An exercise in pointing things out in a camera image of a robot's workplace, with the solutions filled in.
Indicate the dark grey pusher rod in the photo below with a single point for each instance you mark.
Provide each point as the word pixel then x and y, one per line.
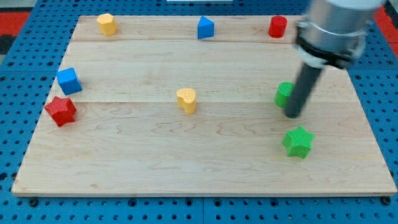
pixel 304 84

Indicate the yellow heart block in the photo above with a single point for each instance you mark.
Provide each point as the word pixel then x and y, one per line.
pixel 186 100

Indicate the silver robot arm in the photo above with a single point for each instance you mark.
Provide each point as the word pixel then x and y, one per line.
pixel 331 33

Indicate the green cylinder block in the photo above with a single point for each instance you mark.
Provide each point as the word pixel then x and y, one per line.
pixel 283 93

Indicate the red cylinder block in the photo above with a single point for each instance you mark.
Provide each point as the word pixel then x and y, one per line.
pixel 277 26

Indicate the green star block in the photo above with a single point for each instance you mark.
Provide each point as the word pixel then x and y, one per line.
pixel 298 142

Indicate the blue triangle block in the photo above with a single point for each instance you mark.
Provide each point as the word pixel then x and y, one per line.
pixel 205 28

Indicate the light wooden board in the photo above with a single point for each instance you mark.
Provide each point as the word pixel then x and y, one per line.
pixel 130 138

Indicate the blue cube block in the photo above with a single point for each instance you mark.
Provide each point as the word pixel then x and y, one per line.
pixel 68 81

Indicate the red star block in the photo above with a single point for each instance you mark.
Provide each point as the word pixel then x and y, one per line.
pixel 61 110

